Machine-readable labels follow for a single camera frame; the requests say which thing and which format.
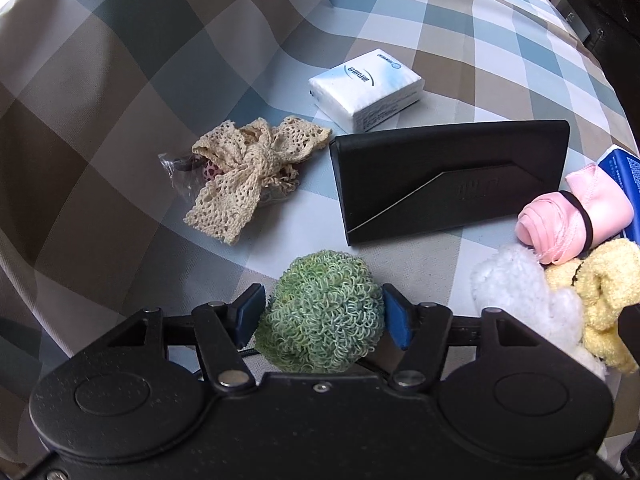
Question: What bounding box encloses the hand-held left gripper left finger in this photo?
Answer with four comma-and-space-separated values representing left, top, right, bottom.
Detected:
107, 282, 267, 393

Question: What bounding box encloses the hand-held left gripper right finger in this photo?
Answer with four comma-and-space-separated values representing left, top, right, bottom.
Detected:
381, 282, 538, 393

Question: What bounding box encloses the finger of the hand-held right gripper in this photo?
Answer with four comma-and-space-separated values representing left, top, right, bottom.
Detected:
617, 302, 640, 343

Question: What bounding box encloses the bright yellow knitted cloth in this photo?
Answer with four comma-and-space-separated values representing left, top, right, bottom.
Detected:
572, 237, 640, 375

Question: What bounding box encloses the green looped scrubber ball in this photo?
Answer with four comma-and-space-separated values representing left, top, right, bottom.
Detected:
254, 249, 386, 375

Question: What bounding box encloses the white fluffy plush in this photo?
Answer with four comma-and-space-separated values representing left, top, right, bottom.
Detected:
470, 244, 608, 381

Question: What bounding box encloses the pink cloth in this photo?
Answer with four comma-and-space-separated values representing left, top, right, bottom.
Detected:
516, 162, 635, 266

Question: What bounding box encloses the beige lace bow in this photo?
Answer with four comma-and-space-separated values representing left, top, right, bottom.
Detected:
159, 116, 333, 247

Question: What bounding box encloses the black glasses case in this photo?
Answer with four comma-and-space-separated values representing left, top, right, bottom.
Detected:
328, 120, 571, 247

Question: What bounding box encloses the blue tissue package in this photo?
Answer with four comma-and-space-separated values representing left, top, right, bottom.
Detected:
596, 144, 640, 246

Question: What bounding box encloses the white tissue pack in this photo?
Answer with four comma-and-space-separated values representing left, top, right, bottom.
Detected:
307, 47, 425, 133

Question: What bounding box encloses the checked bed sheet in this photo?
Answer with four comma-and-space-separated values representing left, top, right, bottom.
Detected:
0, 0, 640, 466

